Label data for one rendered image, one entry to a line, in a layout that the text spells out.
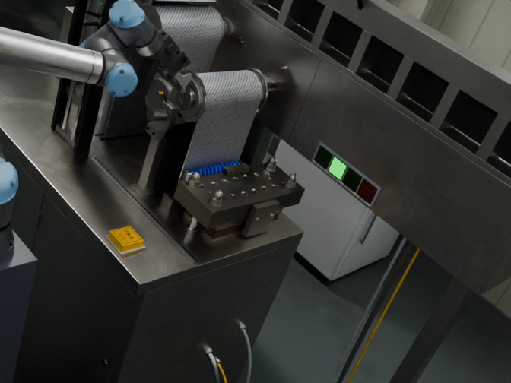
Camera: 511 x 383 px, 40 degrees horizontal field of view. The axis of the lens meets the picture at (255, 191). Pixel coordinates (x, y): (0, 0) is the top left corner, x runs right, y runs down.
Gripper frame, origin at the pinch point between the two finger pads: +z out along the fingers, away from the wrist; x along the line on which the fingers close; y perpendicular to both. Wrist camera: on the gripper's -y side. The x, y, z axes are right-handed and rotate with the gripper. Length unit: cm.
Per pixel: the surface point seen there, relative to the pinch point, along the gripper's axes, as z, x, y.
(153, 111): 1.3, 2.4, -8.9
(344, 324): 181, -21, -14
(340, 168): 33, -37, 17
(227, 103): 12.0, -6.4, 7.7
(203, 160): 22.9, -6.4, -8.8
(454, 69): 7, -55, 50
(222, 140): 22.7, -6.4, -0.4
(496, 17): 153, 18, 146
